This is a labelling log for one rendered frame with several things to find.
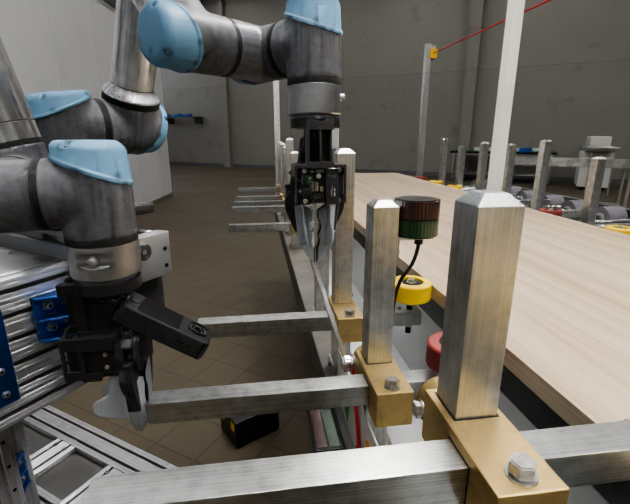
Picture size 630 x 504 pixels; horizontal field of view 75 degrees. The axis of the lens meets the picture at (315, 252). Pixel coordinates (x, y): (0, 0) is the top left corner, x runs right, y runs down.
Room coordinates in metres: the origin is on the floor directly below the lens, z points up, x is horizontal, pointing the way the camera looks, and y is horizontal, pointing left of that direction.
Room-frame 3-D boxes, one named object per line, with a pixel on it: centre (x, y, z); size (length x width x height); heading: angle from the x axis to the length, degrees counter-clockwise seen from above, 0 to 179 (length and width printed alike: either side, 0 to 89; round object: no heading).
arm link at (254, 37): (0.67, 0.09, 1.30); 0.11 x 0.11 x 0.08; 50
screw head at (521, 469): (0.22, -0.14, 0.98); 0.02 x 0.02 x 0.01
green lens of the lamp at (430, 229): (0.55, -0.14, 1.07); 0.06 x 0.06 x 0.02
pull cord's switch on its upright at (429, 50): (3.23, -0.83, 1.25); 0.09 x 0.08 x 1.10; 8
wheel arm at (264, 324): (0.74, 0.01, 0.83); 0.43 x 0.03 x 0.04; 98
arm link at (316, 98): (0.62, 0.00, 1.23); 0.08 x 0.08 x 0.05
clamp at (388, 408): (0.52, -0.10, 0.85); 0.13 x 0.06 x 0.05; 8
